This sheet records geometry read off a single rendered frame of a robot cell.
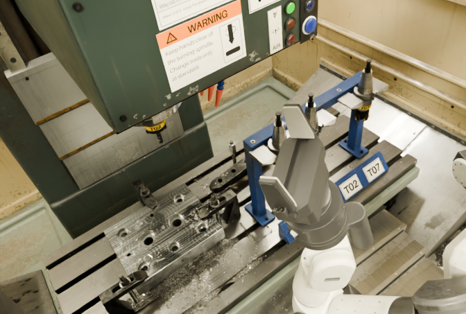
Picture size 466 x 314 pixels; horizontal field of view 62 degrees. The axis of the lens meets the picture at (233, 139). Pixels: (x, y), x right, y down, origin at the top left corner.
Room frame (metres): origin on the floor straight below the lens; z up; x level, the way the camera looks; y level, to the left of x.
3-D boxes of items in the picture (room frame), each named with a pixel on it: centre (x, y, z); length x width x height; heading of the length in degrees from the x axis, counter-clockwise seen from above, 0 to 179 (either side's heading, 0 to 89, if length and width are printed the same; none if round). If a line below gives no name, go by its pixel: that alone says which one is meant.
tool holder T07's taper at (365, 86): (0.90, -0.41, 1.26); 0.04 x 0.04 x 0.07
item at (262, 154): (0.71, -0.07, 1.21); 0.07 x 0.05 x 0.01; 29
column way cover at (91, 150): (1.11, 0.39, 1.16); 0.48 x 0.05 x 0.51; 119
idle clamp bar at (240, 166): (0.92, -0.01, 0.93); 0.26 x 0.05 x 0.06; 124
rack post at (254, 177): (0.76, -0.05, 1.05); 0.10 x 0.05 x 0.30; 29
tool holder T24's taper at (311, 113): (0.79, -0.22, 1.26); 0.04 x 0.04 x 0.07
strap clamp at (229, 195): (0.75, 0.08, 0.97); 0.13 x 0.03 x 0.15; 119
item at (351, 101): (0.87, -0.36, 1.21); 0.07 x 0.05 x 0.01; 29
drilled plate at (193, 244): (0.69, 0.25, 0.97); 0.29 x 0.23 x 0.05; 119
